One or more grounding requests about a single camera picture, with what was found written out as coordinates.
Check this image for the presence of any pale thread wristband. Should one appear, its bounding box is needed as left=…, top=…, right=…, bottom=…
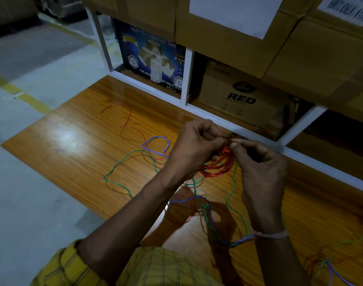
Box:
left=251, top=227, right=289, bottom=239

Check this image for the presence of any brown box with black print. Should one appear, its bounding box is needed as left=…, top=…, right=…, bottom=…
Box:
left=197, top=61, right=293, bottom=129

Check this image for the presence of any person's left hand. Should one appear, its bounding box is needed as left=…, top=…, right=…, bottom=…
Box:
left=164, top=119, right=229, bottom=188

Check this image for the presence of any person's right forearm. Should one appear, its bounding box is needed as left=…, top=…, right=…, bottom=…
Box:
left=254, top=234, right=311, bottom=286

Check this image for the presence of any yellow checked shirt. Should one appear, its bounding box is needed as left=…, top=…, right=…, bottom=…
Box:
left=30, top=239, right=225, bottom=286

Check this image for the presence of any cardboard box with white label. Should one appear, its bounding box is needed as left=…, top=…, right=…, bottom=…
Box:
left=175, top=0, right=319, bottom=79

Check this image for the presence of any person's left forearm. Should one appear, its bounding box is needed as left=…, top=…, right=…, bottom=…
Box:
left=77, top=173, right=185, bottom=285

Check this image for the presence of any red wire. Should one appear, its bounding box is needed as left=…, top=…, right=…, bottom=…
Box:
left=303, top=248, right=329, bottom=279
left=100, top=102, right=236, bottom=225

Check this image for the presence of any grey plastic-wrapped bundle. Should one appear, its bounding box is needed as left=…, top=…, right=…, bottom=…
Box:
left=39, top=0, right=88, bottom=19

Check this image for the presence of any cardboard box with printed label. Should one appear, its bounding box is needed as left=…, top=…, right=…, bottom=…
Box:
left=263, top=0, right=363, bottom=126

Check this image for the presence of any blue printed tape box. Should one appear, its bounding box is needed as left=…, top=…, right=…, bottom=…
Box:
left=114, top=18, right=187, bottom=94

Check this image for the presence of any plain cardboard box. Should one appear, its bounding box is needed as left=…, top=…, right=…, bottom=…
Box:
left=80, top=0, right=178, bottom=43

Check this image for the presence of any green wire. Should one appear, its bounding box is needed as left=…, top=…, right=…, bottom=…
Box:
left=103, top=150, right=254, bottom=239
left=317, top=225, right=363, bottom=276

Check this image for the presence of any blue wire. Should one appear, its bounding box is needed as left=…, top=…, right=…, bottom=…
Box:
left=324, top=260, right=356, bottom=286
left=141, top=136, right=256, bottom=247

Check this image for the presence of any person's right hand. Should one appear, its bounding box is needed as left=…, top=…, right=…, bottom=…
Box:
left=230, top=138, right=289, bottom=233

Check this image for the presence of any white metal shelf frame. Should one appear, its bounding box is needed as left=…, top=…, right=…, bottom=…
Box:
left=84, top=7, right=363, bottom=196

